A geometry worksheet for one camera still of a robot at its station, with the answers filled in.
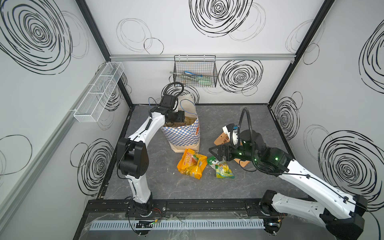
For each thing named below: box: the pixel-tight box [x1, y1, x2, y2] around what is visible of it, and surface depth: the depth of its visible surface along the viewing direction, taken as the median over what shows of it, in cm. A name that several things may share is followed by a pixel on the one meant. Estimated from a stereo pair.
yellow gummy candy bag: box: [177, 148, 208, 180], surface depth 85 cm
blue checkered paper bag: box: [162, 94, 201, 153], surface depth 83 cm
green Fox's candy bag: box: [207, 156, 235, 179], surface depth 84 cm
